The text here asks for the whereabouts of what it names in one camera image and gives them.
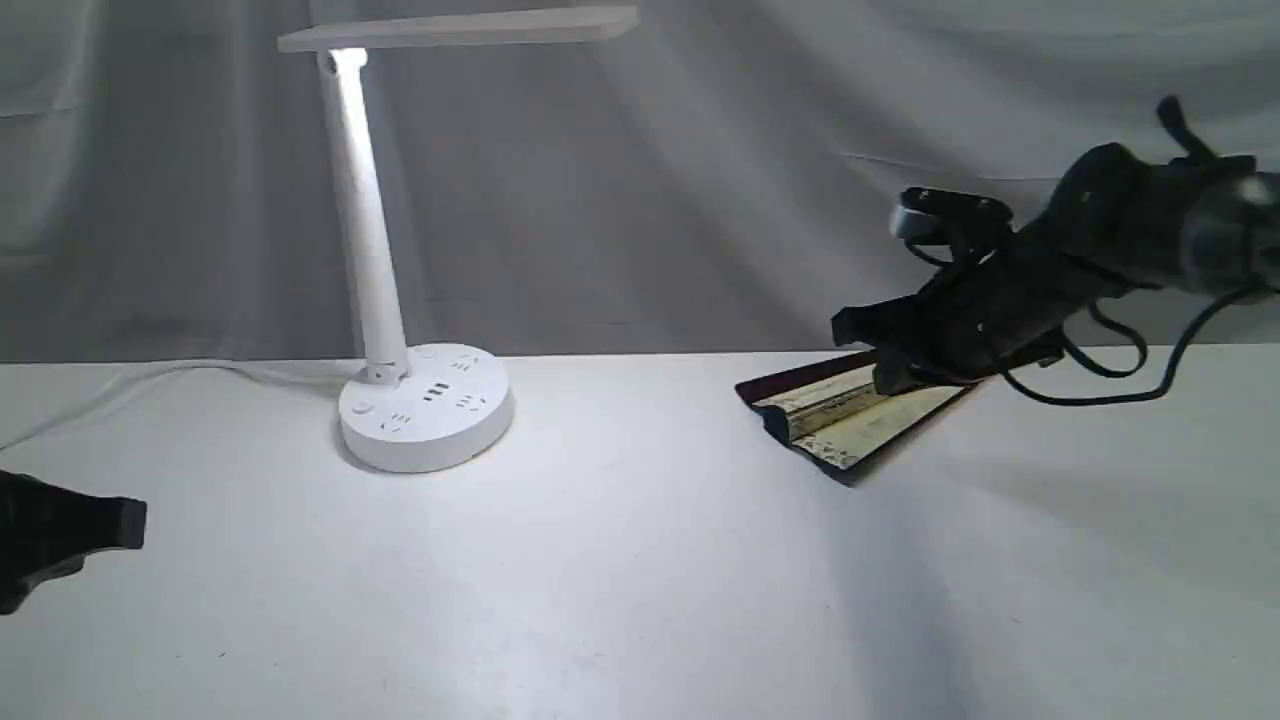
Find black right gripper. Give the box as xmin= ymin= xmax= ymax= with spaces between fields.
xmin=831 ymin=215 xmax=1111 ymax=396

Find folding paper fan red ribs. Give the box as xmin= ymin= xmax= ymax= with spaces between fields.
xmin=733 ymin=350 xmax=974 ymax=487

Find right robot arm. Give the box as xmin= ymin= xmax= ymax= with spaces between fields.
xmin=829 ymin=95 xmax=1277 ymax=407

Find white desk lamp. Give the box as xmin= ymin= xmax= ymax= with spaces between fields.
xmin=276 ymin=5 xmax=639 ymax=474

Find grey backdrop curtain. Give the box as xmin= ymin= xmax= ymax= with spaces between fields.
xmin=1 ymin=1 xmax=1279 ymax=363

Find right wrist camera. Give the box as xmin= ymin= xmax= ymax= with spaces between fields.
xmin=890 ymin=186 xmax=1014 ymax=254

